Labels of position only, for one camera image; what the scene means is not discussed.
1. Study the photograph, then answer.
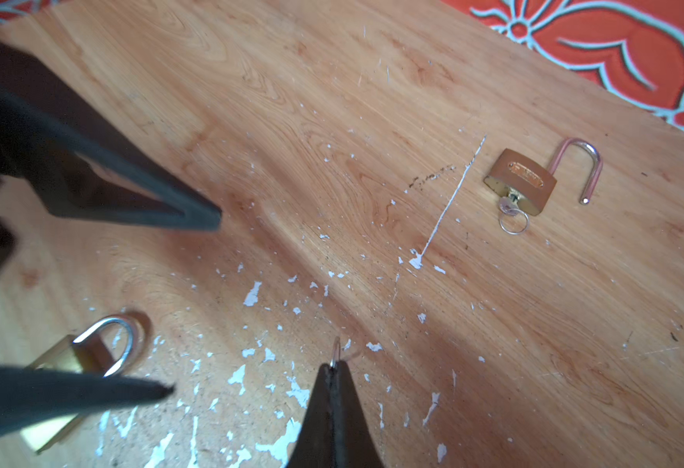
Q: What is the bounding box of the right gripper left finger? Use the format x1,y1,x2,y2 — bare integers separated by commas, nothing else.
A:
287,364,334,468

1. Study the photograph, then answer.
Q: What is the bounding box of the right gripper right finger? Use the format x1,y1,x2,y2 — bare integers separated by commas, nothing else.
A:
332,361,383,467

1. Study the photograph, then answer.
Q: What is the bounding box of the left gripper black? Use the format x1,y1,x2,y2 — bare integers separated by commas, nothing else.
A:
0,42,222,437

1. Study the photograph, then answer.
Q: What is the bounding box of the small brass padlock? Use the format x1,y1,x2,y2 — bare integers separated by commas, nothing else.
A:
18,314,143,454

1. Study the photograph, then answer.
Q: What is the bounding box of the silver key with ring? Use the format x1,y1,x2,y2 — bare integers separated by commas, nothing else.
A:
498,197,530,236

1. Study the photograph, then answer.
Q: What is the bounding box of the large brass padlock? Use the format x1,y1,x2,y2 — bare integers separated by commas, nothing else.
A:
484,138,603,216

